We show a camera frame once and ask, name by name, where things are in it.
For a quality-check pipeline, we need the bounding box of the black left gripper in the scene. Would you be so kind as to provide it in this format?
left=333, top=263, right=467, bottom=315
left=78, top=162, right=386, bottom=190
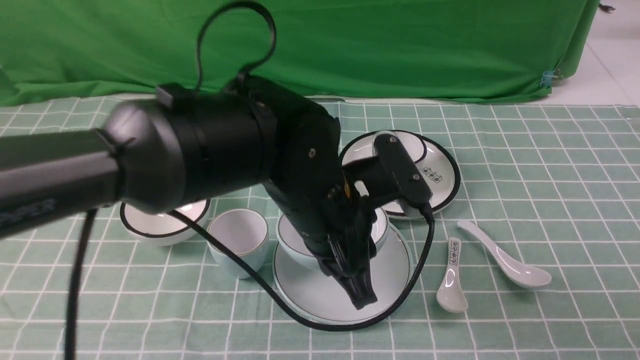
left=242, top=75, right=378, bottom=310

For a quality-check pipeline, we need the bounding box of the light blue shallow bowl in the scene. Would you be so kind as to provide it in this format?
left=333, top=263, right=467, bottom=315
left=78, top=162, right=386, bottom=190
left=274, top=208, right=391, bottom=272

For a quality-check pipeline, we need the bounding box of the light blue cup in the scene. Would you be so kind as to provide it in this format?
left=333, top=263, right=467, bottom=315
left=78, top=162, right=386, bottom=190
left=206, top=208, right=269, bottom=272

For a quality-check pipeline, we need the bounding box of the plain white spoon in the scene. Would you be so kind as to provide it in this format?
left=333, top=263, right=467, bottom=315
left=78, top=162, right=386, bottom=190
left=456, top=219, right=553, bottom=290

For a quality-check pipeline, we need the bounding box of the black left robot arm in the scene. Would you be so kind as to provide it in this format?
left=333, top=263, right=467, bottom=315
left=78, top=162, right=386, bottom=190
left=0, top=77, right=377, bottom=309

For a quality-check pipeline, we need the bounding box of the light blue plate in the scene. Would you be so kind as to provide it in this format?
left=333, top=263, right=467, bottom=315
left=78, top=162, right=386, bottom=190
left=272, top=225, right=413, bottom=325

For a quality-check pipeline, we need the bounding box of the white spoon with print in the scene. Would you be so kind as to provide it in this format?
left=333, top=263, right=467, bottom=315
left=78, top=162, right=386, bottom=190
left=436, top=237, right=469, bottom=313

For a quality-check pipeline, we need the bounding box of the white plate black rim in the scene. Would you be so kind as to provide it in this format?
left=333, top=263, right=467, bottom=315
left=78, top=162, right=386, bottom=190
left=339, top=131, right=462, bottom=214

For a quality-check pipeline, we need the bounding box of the white cup black rim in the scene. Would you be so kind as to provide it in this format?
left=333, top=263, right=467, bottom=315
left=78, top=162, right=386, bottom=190
left=372, top=130, right=428, bottom=166

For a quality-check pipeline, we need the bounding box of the green checkered tablecloth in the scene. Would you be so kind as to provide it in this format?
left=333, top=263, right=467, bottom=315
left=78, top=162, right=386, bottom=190
left=0, top=97, right=640, bottom=360

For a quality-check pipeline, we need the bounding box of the white bowl black rim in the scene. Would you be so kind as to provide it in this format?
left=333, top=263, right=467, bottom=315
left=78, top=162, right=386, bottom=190
left=119, top=199, right=213, bottom=247

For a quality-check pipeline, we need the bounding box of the blue binder clip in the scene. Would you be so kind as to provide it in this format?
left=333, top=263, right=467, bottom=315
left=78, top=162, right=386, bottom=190
left=539, top=70, right=555, bottom=89

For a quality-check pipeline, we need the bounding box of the green backdrop cloth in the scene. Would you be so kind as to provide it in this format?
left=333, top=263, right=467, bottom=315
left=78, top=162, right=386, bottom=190
left=0, top=0, right=598, bottom=107

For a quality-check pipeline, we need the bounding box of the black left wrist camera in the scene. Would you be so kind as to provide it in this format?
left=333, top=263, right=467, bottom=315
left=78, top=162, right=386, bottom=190
left=342, top=130, right=434, bottom=223

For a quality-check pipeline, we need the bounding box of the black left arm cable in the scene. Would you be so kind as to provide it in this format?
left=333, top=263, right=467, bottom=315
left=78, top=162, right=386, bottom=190
left=64, top=0, right=436, bottom=360

